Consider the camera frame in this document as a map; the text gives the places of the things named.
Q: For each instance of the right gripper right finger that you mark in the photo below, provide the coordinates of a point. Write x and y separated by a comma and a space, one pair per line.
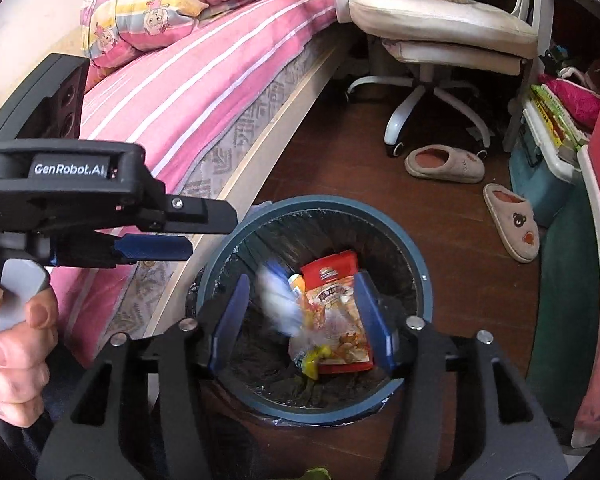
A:
501, 432

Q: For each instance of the white storage rack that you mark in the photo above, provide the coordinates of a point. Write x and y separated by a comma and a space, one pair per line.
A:
566, 335

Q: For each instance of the pink striped bed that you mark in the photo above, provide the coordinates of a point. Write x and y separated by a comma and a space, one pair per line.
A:
177, 103

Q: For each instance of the stack of colourful books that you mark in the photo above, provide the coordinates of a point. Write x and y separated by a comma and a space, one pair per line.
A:
559, 123

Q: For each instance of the beige bear face slipper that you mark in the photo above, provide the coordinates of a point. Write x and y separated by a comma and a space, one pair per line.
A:
514, 219

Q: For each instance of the left hand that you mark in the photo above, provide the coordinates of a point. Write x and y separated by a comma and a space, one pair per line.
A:
24, 349

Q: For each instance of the red snack bag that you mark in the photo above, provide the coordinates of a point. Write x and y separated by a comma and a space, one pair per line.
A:
338, 342

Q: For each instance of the blue trash bin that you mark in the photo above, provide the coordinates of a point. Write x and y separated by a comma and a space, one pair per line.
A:
262, 373

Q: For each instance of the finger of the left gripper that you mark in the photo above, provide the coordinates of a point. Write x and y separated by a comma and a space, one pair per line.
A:
142, 247
195, 215

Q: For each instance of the orange carton box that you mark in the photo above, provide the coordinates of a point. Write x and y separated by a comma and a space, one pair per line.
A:
298, 287

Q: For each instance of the beige slipper near chair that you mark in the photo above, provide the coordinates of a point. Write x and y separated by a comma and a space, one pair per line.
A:
443, 163

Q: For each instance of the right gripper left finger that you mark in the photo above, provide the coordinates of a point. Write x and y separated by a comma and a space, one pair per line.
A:
106, 432

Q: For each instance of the white office chair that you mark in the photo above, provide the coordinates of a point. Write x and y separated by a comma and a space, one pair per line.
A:
435, 33

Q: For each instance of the teal storage box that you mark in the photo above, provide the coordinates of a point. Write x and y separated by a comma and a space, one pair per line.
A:
531, 178

